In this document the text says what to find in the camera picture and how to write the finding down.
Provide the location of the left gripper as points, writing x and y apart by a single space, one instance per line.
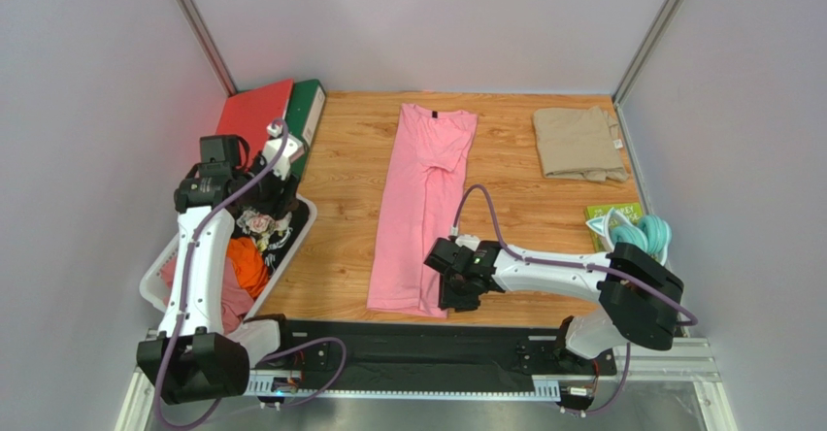
280 203

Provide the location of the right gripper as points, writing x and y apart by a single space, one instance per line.
453 290

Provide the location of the pink t-shirt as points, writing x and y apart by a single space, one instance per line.
423 188

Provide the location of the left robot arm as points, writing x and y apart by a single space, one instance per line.
193 358

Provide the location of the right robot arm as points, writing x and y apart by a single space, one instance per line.
637 298

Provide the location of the floral garment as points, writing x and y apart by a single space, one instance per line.
268 233

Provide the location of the black t-shirt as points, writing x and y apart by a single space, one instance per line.
273 259

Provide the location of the orange garment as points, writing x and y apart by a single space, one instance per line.
251 271

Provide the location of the red binder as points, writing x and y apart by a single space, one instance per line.
249 113

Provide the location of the green binder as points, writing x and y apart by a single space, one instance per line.
304 110

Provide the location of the dusty pink garment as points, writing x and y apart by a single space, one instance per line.
233 302

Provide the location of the black base mat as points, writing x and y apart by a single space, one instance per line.
399 357

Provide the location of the white laundry basket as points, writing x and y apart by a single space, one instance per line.
156 292

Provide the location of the green book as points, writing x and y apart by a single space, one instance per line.
600 220

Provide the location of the folded beige t-shirt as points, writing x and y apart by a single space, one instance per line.
579 144

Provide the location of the teal headphones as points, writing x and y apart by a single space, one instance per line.
653 235

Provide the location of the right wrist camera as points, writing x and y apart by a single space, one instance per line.
469 241

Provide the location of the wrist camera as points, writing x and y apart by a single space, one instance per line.
469 241
284 153

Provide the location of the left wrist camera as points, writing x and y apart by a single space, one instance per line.
284 153

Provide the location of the aluminium mounting rail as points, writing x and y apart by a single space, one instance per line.
678 389

